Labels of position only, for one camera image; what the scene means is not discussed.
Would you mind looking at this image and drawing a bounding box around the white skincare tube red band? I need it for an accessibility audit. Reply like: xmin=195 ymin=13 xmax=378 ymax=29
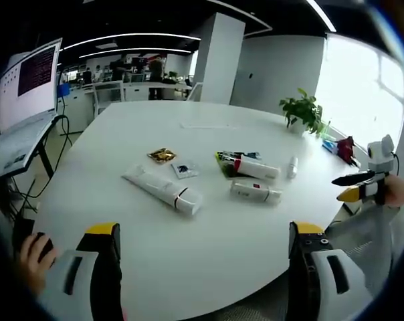
xmin=234 ymin=154 xmax=282 ymax=181

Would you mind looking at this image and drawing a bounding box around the gold skincare sachet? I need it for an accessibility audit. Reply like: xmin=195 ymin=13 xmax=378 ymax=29
xmin=146 ymin=146 xmax=178 ymax=165

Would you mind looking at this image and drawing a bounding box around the white skincare tube red label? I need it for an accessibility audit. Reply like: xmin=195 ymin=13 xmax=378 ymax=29
xmin=229 ymin=179 xmax=284 ymax=204

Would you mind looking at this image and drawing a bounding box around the white chair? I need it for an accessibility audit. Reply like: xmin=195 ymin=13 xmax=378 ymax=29
xmin=92 ymin=81 xmax=126 ymax=117

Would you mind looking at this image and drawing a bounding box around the green skincare packet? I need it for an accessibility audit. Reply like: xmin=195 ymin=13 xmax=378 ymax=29
xmin=215 ymin=150 xmax=243 ymax=179

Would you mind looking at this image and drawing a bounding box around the small white skincare bottle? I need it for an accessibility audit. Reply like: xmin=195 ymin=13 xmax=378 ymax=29
xmin=286 ymin=156 xmax=300 ymax=180

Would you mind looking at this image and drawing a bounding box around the black cable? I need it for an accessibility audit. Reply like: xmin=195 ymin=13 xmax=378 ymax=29
xmin=7 ymin=100 xmax=74 ymax=215

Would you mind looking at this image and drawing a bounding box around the potted green plant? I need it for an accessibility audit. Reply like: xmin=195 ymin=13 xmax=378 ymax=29
xmin=278 ymin=87 xmax=327 ymax=136

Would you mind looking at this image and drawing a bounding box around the person's right hand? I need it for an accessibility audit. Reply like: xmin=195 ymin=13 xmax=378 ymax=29
xmin=385 ymin=175 xmax=404 ymax=209

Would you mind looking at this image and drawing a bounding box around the black device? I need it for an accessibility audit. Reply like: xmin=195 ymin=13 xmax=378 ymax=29
xmin=11 ymin=217 xmax=55 ymax=268

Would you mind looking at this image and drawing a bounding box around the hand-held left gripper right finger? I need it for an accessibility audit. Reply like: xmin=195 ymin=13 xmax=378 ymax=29
xmin=288 ymin=220 xmax=374 ymax=321

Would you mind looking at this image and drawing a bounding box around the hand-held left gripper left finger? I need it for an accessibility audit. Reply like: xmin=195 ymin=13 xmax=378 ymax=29
xmin=37 ymin=221 xmax=123 ymax=321

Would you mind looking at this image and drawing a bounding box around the open white laptop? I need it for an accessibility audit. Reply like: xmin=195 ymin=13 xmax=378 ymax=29
xmin=0 ymin=37 xmax=64 ymax=179

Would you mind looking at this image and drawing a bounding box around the black laptop stand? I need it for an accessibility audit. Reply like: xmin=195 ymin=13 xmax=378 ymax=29
xmin=0 ymin=115 xmax=69 ymax=188

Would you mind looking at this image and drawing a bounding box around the person's left hand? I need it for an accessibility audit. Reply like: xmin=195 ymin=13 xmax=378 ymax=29
xmin=19 ymin=232 xmax=60 ymax=297

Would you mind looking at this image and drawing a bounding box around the large white skincare tube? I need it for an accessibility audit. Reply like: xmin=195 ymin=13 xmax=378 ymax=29
xmin=120 ymin=163 xmax=203 ymax=219

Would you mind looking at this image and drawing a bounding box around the red pouch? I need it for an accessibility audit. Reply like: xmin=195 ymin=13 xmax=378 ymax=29
xmin=334 ymin=136 xmax=358 ymax=165

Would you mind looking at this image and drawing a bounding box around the white skincare sachet dark print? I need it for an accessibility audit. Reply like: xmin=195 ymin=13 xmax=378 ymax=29
xmin=171 ymin=160 xmax=201 ymax=181

